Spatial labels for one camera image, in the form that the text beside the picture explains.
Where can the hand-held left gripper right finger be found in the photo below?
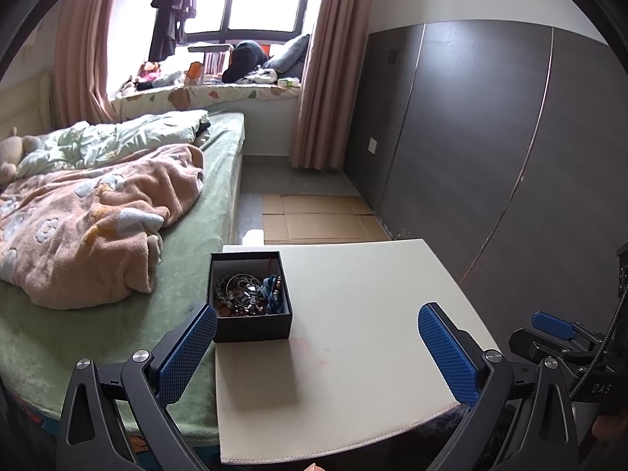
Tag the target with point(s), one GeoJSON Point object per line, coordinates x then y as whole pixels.
{"type": "Point", "coordinates": [449, 353]}

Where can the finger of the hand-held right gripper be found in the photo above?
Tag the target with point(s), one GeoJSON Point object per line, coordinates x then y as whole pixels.
{"type": "Point", "coordinates": [552, 324]}
{"type": "Point", "coordinates": [535, 346]}

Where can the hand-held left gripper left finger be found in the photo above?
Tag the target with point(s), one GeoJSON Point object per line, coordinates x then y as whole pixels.
{"type": "Point", "coordinates": [189, 348]}

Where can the black jewelry box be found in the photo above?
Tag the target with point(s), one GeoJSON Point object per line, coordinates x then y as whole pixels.
{"type": "Point", "coordinates": [255, 328]}

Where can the person's right hand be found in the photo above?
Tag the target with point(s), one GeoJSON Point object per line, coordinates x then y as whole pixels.
{"type": "Point", "coordinates": [611, 423]}

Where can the cream side table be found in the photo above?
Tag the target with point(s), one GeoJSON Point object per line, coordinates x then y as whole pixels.
{"type": "Point", "coordinates": [368, 304]}

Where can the white plastic sheet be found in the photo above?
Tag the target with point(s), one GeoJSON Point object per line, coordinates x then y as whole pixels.
{"type": "Point", "coordinates": [254, 238]}

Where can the pink fleece blanket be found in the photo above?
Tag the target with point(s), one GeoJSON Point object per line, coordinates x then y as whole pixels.
{"type": "Point", "coordinates": [98, 235]}

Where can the bed with green sheet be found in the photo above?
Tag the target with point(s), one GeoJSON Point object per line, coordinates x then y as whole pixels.
{"type": "Point", "coordinates": [216, 191]}

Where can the flattened cardboard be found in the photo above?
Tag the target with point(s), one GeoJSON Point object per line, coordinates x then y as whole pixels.
{"type": "Point", "coordinates": [319, 218]}

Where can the black garment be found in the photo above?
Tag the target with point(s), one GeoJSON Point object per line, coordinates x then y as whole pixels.
{"type": "Point", "coordinates": [202, 131]}

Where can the pale green floral duvet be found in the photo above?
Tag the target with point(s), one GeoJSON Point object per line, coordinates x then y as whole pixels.
{"type": "Point", "coordinates": [122, 132]}

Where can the printed window seat cushion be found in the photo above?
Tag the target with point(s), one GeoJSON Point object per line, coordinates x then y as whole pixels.
{"type": "Point", "coordinates": [206, 94]}

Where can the beige teddy bear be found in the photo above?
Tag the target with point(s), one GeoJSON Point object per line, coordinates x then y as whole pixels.
{"type": "Point", "coordinates": [12, 157]}

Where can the pile of plush toys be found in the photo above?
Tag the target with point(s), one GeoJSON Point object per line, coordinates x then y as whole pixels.
{"type": "Point", "coordinates": [152, 77]}

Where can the white patterned cloth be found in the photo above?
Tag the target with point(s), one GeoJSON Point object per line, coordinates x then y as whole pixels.
{"type": "Point", "coordinates": [260, 76]}

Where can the green tissue box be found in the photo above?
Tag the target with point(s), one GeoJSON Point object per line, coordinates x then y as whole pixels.
{"type": "Point", "coordinates": [289, 82]}

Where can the white book rack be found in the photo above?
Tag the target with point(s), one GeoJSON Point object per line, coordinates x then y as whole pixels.
{"type": "Point", "coordinates": [211, 59]}

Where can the cream padded headboard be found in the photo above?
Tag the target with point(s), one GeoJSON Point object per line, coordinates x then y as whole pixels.
{"type": "Point", "coordinates": [24, 108]}

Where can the black backpack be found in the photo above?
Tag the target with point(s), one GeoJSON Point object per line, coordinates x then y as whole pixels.
{"type": "Point", "coordinates": [243, 61]}

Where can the pink curtain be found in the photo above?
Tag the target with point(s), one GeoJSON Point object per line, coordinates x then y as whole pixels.
{"type": "Point", "coordinates": [83, 59]}
{"type": "Point", "coordinates": [328, 83]}

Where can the grey pillow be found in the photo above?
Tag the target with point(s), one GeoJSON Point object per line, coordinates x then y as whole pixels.
{"type": "Point", "coordinates": [289, 54]}

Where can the hanging dark clothes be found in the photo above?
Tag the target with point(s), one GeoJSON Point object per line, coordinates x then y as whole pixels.
{"type": "Point", "coordinates": [171, 10]}

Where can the white wall socket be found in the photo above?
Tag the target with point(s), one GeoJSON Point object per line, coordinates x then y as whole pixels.
{"type": "Point", "coordinates": [372, 145]}

